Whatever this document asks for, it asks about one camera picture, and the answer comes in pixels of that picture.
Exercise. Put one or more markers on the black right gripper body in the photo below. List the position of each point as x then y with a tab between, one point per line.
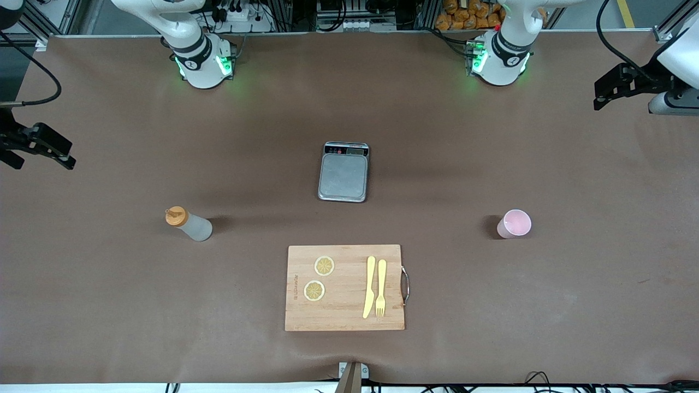
7	133

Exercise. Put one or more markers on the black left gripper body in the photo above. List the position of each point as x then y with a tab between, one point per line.
651	82

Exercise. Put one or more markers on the translucent sauce bottle orange cap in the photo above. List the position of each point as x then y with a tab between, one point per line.
196	228

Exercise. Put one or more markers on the pink plastic cup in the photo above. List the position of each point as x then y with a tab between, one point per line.
516	222

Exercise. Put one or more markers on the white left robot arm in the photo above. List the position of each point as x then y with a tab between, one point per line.
505	57

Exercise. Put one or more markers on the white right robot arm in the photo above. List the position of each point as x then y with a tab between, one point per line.
199	60

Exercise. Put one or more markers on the pile of orange snacks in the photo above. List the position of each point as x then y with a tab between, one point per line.
464	16

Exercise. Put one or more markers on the white power strip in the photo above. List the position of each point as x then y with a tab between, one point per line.
243	15

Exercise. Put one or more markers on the black electronics box white connectors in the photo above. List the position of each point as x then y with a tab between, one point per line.
355	24

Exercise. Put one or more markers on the silver digital kitchen scale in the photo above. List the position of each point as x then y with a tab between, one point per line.
343	177

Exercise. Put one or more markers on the lemon slice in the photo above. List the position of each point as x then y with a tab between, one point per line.
314	290
324	266

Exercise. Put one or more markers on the yellow plastic fork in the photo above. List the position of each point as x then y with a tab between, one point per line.
381	278

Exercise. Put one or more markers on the yellow plastic knife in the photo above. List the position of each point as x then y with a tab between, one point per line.
369	289

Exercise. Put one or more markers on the wooden cutting board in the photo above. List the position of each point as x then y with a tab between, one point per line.
344	311

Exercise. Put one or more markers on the aluminium frame strut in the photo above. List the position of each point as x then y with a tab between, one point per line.
674	22
54	19

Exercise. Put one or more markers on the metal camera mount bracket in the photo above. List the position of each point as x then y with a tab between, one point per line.
352	379

